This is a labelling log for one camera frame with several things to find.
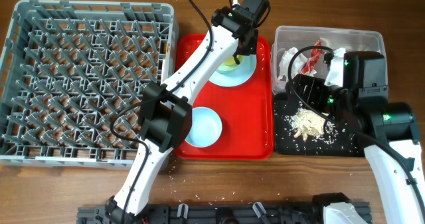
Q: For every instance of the black tray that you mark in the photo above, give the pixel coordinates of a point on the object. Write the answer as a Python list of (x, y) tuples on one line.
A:
[(344, 145)]

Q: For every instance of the red serving tray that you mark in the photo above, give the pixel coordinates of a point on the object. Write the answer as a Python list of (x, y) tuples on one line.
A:
[(246, 114)]

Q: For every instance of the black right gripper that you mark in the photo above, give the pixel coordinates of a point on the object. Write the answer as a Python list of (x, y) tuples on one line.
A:
[(314, 86)]

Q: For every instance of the white napkin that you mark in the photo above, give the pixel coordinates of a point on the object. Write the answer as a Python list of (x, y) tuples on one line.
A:
[(297, 64)]

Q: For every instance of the yellow plastic cup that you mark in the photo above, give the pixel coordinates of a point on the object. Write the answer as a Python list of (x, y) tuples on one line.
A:
[(234, 60)]

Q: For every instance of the clear plastic bin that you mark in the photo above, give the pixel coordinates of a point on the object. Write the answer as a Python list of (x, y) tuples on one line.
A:
[(287, 37)]

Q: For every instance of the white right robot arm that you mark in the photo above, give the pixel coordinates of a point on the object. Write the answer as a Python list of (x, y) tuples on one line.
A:
[(397, 166)]

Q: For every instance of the red snack wrapper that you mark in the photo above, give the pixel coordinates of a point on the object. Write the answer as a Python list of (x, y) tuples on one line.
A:
[(308, 66)]

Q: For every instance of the green plastic bowl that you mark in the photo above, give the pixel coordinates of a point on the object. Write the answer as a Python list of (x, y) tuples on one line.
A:
[(227, 69)]

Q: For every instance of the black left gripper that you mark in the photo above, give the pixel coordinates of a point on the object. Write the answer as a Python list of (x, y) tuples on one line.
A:
[(254, 49)]

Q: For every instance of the grey dishwasher rack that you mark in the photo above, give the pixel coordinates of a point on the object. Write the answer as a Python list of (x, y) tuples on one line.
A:
[(71, 74)]

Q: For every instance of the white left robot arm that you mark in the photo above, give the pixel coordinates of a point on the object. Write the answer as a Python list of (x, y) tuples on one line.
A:
[(165, 110)]

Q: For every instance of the rice and food scraps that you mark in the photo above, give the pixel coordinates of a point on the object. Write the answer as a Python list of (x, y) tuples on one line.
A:
[(306, 124)]

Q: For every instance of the light blue plate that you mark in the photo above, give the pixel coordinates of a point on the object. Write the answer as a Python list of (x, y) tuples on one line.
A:
[(242, 73)]

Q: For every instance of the light blue food bowl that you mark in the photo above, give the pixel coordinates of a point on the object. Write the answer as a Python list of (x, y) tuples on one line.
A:
[(206, 128)]

